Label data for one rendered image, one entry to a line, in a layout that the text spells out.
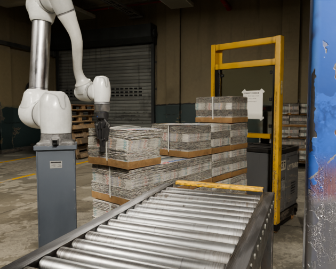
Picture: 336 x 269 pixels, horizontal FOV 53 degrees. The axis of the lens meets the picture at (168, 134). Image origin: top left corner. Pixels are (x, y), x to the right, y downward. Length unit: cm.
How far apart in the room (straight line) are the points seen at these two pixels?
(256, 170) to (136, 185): 181
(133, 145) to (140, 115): 781
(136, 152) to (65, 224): 56
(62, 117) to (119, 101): 833
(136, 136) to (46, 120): 52
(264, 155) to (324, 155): 336
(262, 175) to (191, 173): 126
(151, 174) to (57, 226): 63
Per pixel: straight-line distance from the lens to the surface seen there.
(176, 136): 247
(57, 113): 178
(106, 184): 217
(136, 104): 983
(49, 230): 187
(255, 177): 361
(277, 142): 330
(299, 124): 718
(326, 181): 18
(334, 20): 18
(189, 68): 934
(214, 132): 268
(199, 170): 255
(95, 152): 217
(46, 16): 205
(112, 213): 129
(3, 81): 1002
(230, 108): 290
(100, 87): 202
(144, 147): 205
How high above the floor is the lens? 118
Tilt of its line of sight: 4 degrees down
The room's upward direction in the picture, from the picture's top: straight up
